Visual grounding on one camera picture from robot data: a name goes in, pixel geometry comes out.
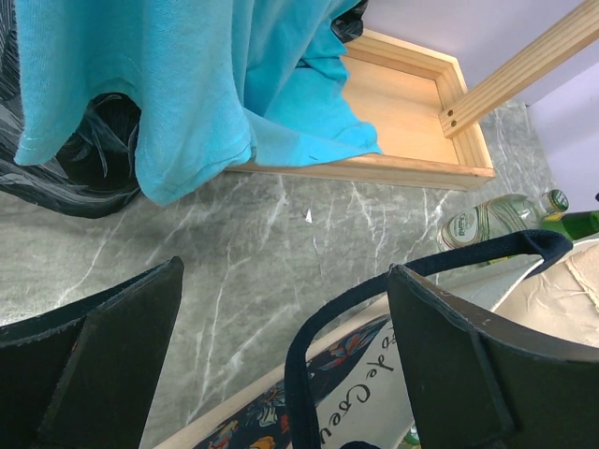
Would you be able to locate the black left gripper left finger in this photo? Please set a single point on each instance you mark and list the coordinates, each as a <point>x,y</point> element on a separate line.
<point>84,375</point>

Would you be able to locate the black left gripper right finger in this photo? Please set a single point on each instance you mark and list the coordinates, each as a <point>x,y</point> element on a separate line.
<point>477,380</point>

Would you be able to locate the cream canvas tote bag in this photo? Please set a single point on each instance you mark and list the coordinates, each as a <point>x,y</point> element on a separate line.
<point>342,384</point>

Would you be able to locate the Chang soda bottle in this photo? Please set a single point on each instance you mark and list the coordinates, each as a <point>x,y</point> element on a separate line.
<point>498,217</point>

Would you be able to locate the green Perrier lemon bottle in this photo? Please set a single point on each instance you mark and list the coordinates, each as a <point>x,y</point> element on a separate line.
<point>553,238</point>

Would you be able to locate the dark leaf-print shirt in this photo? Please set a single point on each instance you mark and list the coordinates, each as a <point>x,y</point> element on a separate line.
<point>93,174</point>

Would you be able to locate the wooden clothes rack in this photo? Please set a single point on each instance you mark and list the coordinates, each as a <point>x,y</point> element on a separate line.
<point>426,117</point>

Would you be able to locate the turquoise t-shirt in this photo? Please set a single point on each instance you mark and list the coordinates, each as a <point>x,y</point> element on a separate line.
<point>218,84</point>

